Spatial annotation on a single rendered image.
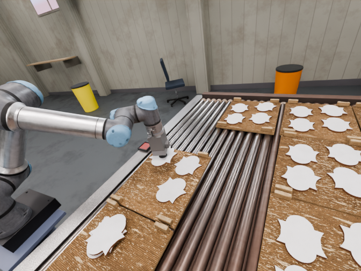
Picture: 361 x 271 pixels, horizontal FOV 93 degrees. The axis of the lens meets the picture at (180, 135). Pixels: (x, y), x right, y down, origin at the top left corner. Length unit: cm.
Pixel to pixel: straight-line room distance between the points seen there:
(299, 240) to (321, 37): 381
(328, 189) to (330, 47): 360
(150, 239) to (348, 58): 426
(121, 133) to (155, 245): 41
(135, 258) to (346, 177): 84
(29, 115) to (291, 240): 89
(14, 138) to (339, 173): 130
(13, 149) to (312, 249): 113
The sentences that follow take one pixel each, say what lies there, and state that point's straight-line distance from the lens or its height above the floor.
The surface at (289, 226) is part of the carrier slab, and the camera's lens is 73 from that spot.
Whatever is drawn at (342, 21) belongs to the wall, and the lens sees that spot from 425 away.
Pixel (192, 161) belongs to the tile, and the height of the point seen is 94.
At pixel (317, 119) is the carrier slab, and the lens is 131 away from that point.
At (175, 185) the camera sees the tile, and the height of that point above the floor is 94.
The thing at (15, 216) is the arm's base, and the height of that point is 99.
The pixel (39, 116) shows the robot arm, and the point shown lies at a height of 139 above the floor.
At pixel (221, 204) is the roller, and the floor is 92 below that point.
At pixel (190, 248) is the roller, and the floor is 92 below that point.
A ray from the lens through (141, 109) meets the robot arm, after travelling 71.
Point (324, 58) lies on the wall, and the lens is 433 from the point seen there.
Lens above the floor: 156
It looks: 33 degrees down
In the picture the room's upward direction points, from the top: 12 degrees counter-clockwise
